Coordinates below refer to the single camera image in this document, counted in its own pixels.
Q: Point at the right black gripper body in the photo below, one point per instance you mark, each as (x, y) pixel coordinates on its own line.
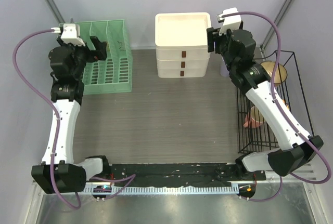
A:
(221, 42)

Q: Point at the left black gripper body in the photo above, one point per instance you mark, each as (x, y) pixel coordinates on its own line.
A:
(81, 54)

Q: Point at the green file organizer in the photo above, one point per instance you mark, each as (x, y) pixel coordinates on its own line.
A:
(114, 75)

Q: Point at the white drawer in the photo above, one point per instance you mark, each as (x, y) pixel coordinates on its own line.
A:
(182, 53)
(181, 73)
(182, 64)

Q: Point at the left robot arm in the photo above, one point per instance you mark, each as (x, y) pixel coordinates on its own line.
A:
(58, 172)

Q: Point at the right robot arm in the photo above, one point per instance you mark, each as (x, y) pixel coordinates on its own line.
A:
(296, 146)

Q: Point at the purple cup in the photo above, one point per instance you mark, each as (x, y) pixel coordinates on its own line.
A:
(223, 69)

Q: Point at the white drawer cabinet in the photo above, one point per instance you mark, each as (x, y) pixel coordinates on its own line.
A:
(175, 30)

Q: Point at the wooden bowl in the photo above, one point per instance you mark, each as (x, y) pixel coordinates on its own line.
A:
(280, 74)

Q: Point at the pink cup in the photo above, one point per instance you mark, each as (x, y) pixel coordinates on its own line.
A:
(254, 118)

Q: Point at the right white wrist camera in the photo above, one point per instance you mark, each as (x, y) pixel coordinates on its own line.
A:
(230, 22)

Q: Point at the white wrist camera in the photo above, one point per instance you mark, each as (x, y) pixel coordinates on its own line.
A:
(69, 34)
(230, 22)

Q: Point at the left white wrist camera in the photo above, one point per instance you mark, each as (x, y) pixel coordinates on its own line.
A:
(69, 34)

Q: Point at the black wire rack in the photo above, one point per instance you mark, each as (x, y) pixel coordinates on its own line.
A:
(292, 92)

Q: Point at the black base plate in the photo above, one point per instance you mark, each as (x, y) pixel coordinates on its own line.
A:
(175, 175)

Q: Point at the white cable duct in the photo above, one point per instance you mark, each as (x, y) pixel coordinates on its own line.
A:
(233, 189)

